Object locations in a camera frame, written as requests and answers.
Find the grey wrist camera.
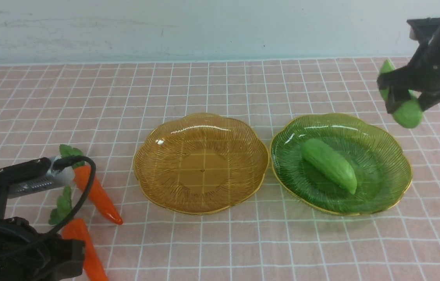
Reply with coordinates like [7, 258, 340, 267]
[0, 155, 86, 219]

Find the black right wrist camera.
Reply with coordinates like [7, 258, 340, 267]
[406, 17, 440, 42]

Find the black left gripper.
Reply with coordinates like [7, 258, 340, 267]
[0, 217, 85, 281]

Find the green cucumber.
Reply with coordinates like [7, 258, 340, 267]
[302, 138, 358, 194]
[379, 59, 423, 129]

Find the green cucumber in plate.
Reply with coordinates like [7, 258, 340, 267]
[302, 138, 358, 194]

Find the black camera cable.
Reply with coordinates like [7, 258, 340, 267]
[0, 156, 97, 266]

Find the pink checkered tablecloth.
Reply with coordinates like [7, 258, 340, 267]
[0, 58, 440, 281]

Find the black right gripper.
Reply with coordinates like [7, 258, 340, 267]
[377, 26, 440, 114]

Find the green glass plate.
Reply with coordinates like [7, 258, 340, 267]
[269, 113, 413, 216]

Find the amber glass plate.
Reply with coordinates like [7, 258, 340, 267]
[133, 113, 270, 215]

